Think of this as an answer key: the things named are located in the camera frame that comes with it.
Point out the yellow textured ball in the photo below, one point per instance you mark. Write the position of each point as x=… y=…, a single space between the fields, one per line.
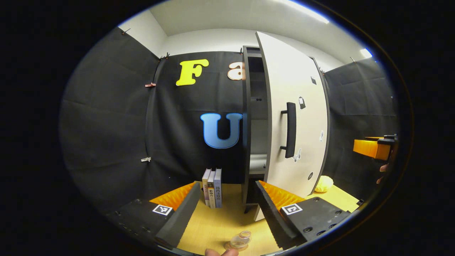
x=324 y=184

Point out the small ceiling light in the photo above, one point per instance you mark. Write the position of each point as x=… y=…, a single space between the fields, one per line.
x=365 y=53

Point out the clear plastic water bottle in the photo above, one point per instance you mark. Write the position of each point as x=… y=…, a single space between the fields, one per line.
x=241 y=240

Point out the beige cabinet door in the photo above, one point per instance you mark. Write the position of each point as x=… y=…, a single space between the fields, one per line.
x=309 y=124

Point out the beige book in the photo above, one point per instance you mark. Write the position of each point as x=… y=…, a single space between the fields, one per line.
x=211 y=192

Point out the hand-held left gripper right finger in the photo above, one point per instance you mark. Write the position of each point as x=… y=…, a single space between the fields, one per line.
x=273 y=220

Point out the black backdrop cloth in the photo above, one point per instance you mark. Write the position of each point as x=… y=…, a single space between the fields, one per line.
x=106 y=124

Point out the dark grey cabinet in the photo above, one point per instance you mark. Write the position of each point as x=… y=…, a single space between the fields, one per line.
x=254 y=89

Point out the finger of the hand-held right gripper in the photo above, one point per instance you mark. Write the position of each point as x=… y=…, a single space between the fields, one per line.
x=371 y=147

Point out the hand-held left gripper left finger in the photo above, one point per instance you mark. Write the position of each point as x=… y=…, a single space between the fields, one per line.
x=181 y=220

